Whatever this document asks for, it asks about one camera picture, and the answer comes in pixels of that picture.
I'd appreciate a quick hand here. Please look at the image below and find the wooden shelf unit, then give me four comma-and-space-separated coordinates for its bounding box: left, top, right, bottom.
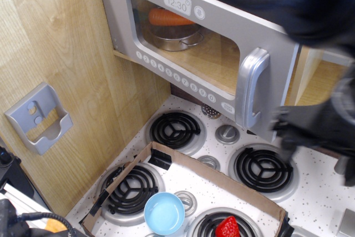
113, 0, 355, 142

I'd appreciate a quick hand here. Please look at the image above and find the black braided cable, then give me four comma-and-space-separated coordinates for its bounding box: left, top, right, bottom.
15, 212, 77, 237

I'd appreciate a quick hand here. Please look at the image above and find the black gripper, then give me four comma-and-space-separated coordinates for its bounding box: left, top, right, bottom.
271, 100, 355, 186

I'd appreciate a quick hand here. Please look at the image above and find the light blue bowl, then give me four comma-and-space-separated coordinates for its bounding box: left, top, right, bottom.
144, 192, 185, 235

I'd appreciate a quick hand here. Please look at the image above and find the clear ring knob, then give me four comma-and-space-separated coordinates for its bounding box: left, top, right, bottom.
174, 190, 197, 217
197, 155, 220, 171

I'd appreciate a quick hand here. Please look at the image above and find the grey toy microwave door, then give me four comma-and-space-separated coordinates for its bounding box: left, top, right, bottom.
103, 0, 299, 142

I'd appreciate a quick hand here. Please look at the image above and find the grey stove knob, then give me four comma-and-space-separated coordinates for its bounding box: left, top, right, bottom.
215, 125, 240, 144

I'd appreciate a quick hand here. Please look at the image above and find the grey faucet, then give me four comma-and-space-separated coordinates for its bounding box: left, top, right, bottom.
334, 155, 349, 175

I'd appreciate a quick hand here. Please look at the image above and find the hanging metal strainer spoon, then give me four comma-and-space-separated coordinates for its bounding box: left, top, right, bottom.
201, 104, 221, 119

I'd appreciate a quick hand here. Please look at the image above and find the black burner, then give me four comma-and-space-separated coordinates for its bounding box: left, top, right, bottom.
101, 163, 165, 226
145, 110, 207, 156
227, 143, 300, 203
186, 207, 263, 237

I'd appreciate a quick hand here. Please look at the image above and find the small steel pot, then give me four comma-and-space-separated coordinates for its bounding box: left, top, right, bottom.
149, 24, 205, 52

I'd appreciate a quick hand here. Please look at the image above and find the clear ring knob front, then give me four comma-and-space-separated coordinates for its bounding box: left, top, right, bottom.
174, 190, 197, 217

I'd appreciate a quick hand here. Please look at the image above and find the orange toy carrot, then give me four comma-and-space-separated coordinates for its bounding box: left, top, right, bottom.
148, 8, 195, 26

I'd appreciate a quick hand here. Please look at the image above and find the grey wall holder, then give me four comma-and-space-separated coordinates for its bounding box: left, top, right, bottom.
4, 82, 73, 155

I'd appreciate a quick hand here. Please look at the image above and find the back left black burner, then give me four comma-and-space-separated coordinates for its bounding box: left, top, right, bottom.
145, 110, 207, 156

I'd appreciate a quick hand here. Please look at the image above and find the clear ring knob back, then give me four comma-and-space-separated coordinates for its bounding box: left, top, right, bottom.
197, 155, 220, 171

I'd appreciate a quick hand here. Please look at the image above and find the back right black burner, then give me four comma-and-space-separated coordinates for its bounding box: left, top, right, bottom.
227, 143, 300, 203

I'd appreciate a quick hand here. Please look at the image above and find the brown cardboard tray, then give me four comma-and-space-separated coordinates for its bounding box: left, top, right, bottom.
79, 142, 294, 236

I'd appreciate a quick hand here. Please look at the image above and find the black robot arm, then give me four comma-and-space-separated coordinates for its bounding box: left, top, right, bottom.
219, 0, 354, 186

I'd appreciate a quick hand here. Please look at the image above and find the front left black burner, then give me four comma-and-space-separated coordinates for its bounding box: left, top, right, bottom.
101, 163, 165, 226

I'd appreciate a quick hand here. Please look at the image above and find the front right black burner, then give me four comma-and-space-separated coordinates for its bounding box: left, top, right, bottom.
186, 207, 263, 237

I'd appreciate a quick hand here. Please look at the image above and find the red toy strawberry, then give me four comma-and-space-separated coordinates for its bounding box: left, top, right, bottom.
215, 216, 240, 237

